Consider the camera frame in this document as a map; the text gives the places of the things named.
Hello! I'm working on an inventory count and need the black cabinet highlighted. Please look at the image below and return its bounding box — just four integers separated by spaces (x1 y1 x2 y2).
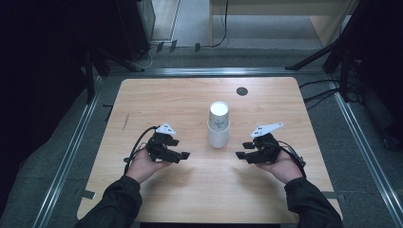
115 0 157 62

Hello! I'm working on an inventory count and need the black tripod stand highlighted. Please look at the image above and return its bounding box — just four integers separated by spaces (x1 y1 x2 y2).
284 0 374 72

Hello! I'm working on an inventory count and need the aluminium frame rail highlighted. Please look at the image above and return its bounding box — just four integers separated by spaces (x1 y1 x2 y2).
31 75 103 228
107 66 324 77
329 78 403 228

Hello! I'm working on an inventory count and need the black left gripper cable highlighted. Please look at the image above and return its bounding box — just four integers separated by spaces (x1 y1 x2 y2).
123 125 160 175

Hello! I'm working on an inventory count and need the person's left hand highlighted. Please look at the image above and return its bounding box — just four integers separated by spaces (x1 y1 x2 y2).
125 148 172 185

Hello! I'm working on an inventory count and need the black metal stand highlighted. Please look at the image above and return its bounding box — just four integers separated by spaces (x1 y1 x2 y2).
83 47 146 105

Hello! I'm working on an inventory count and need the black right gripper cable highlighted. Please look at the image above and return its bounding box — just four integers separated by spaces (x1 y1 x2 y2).
278 141 308 179

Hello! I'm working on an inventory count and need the light wooden desk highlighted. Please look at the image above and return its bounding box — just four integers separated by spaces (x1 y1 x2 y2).
208 0 360 48

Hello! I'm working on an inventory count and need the grey tape strap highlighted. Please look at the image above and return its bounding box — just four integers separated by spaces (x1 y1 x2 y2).
75 188 96 200
322 191 347 202

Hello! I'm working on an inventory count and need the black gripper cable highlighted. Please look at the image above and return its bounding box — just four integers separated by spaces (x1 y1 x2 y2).
123 125 160 175
278 141 308 179

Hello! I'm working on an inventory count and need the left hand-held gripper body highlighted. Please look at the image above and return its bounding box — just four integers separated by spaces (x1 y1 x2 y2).
145 123 177 162

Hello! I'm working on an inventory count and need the black floor cable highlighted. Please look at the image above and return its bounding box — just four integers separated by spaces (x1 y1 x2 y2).
298 79 340 90
303 88 340 110

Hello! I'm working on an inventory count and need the black hanging cable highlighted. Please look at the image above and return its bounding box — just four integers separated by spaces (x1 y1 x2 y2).
210 0 230 48

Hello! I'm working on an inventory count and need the person's right hand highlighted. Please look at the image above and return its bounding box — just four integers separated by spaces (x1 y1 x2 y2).
255 149 304 185

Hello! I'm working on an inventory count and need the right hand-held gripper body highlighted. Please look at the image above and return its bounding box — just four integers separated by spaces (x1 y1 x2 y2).
250 123 284 165

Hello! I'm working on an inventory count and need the black curtain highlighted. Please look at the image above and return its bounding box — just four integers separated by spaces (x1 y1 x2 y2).
357 0 403 150
0 0 118 217

